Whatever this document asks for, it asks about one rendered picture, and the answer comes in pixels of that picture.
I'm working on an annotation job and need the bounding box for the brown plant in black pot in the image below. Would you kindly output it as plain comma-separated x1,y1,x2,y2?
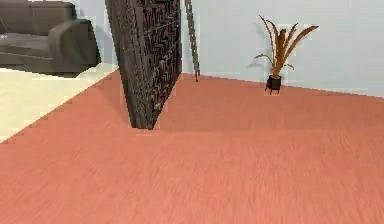
253,14,320,96

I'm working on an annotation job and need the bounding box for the thin dark leaning pole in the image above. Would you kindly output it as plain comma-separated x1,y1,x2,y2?
184,0,202,83

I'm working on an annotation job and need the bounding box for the dark grey sofa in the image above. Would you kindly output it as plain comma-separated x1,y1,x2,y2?
0,0,102,78

